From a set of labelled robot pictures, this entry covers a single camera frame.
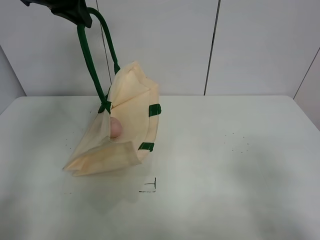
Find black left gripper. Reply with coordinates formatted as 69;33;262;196
21;0;93;28

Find pink peach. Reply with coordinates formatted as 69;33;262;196
110;117;123;139

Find cream linen bag green handles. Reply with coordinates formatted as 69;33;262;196
63;7;162;177

